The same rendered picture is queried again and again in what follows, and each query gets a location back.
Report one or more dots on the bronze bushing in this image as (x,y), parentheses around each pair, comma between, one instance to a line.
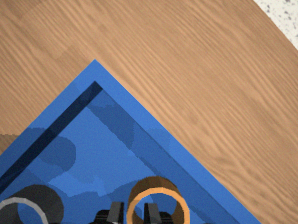
(156,184)

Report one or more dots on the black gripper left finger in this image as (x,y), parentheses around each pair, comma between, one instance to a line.
(113,216)

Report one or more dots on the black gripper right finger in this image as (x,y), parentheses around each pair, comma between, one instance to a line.
(152,216)

